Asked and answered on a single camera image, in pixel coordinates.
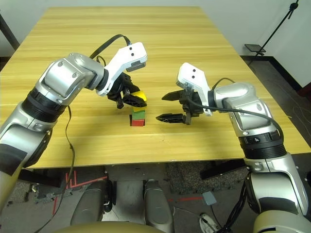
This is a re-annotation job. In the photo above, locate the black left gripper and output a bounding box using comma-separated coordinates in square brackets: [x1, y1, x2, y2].
[108, 74, 147, 109]

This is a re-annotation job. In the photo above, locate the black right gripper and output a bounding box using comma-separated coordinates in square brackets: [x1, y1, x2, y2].
[155, 89, 204, 126]

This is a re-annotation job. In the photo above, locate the yellow wooden block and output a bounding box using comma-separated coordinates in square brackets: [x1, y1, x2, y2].
[132, 90, 148, 107]

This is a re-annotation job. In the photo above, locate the green wooden block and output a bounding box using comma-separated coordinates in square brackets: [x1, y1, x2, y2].
[132, 107, 146, 121]

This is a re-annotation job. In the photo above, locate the red wooden block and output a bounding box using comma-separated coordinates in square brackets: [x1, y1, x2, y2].
[129, 115, 146, 127]

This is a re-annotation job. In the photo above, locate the grey speckled floor mat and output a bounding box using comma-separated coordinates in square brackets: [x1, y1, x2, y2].
[166, 161, 246, 195]

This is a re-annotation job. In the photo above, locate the black table foot bar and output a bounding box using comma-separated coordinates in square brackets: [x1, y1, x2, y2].
[200, 159, 246, 180]
[18, 169, 61, 187]

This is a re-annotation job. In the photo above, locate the long red tape strip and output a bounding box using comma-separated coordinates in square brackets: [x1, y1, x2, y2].
[169, 197, 204, 203]

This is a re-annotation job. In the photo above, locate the small blue-grey square pad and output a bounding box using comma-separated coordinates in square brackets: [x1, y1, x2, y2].
[201, 191, 218, 206]

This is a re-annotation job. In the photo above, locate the black flat stand plate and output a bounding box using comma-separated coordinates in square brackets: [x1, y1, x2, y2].
[244, 44, 267, 53]

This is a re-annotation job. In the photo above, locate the grey right robot leg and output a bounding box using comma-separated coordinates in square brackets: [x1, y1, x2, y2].
[144, 180, 175, 233]

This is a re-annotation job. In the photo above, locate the grey robot leg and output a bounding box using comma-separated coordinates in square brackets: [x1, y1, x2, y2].
[144, 180, 175, 233]
[70, 181, 114, 225]

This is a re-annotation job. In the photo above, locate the grey left robot leg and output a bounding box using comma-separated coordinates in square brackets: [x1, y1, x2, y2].
[70, 181, 114, 225]

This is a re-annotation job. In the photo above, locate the white shoe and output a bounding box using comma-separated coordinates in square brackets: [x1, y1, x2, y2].
[199, 213, 221, 233]

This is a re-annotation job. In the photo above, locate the black foam puzzle mat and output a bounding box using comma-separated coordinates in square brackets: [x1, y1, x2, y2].
[30, 184, 73, 204]

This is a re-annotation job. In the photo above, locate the dark red floor object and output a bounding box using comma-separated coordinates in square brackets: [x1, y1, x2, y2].
[297, 82, 311, 98]

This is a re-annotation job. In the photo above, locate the black tripod stand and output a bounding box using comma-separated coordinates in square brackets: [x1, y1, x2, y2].
[255, 0, 301, 58]

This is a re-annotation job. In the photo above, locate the olive robot torso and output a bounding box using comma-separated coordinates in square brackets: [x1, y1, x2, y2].
[54, 222, 161, 233]

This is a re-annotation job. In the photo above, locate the black slanted table leg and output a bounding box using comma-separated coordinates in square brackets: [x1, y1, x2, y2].
[0, 13, 20, 50]

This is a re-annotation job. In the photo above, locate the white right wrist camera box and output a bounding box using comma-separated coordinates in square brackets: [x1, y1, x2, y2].
[176, 62, 213, 117]

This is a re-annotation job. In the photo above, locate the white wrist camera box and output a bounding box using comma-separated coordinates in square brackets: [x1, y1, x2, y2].
[176, 62, 213, 117]
[95, 42, 148, 97]

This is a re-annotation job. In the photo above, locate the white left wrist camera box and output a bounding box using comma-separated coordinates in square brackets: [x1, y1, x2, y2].
[95, 42, 148, 97]

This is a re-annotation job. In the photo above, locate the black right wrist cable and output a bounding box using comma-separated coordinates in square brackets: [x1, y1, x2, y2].
[188, 77, 284, 144]

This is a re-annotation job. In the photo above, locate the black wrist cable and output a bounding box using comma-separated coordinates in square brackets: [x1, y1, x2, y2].
[36, 34, 132, 233]
[188, 77, 284, 144]

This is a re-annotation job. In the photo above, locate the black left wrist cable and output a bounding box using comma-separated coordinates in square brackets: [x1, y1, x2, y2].
[36, 34, 132, 233]

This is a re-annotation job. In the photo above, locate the black hanging cable bundle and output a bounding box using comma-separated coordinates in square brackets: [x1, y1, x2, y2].
[218, 179, 252, 233]

